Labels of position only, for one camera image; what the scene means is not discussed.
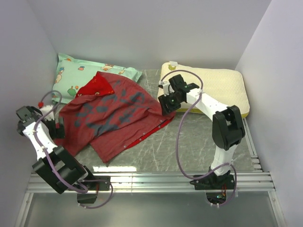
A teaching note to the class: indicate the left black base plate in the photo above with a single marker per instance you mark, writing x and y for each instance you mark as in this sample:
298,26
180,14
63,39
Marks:
95,185

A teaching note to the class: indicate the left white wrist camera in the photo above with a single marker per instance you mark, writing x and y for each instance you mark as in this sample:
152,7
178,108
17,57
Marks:
47,111

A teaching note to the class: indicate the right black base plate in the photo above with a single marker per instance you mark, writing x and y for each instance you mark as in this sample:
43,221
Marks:
213,182

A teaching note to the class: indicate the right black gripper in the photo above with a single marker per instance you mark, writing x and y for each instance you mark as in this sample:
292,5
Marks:
163,101

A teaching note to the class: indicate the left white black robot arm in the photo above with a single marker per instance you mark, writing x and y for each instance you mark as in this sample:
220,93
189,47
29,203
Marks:
55,165

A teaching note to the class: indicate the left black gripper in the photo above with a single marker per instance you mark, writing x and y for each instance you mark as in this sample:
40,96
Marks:
54,133

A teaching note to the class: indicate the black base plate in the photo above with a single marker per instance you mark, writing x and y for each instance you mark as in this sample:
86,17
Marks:
213,182
95,185

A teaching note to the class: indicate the aluminium front rail frame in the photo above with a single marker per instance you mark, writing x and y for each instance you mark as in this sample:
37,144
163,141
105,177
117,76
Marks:
155,200

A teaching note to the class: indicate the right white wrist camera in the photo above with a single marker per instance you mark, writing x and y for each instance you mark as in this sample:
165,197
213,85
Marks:
166,87

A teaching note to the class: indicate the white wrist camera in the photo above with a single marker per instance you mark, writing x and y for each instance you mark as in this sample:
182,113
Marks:
47,111
166,87

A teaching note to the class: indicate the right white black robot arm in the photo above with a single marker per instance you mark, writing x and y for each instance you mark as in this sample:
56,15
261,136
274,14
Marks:
227,125

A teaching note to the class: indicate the cream yellow foam pillow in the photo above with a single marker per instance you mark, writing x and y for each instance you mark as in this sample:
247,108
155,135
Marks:
226,86

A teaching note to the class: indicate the red patterned pillowcase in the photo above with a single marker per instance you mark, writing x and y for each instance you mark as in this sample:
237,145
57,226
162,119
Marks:
114,122

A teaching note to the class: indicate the mint green cartoon pillow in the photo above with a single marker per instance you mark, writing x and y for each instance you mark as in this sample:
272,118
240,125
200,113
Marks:
72,74

